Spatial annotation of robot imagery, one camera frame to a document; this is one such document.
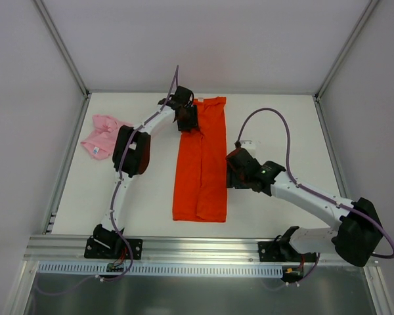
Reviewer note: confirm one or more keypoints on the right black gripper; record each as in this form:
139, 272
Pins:
234, 171

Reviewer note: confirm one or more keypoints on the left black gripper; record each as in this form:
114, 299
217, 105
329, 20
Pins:
188, 119

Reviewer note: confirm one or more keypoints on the orange t shirt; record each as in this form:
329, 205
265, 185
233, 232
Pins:
200, 189

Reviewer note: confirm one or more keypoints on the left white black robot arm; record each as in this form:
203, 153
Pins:
131, 158

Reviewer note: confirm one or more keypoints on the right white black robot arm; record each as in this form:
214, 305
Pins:
353, 228

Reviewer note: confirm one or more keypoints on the pink t shirt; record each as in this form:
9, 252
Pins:
100, 143

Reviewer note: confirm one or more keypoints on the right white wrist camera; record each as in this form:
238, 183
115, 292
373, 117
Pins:
248, 145

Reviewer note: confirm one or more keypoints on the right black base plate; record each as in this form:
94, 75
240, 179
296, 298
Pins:
267, 252

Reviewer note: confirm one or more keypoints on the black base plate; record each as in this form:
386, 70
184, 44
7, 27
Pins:
131, 248
267, 252

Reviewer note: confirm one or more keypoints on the white slotted cable duct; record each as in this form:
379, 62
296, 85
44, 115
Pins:
162, 269

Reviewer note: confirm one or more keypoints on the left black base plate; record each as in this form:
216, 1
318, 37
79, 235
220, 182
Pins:
131, 248

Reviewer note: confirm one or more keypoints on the left aluminium frame post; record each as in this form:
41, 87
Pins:
57, 39

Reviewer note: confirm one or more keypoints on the aluminium frame post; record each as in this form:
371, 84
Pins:
347, 46
57, 39

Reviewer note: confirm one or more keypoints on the aluminium mounting rail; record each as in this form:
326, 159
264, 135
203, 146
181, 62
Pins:
53, 247

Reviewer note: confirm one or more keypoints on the right aluminium frame post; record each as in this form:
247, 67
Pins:
347, 46

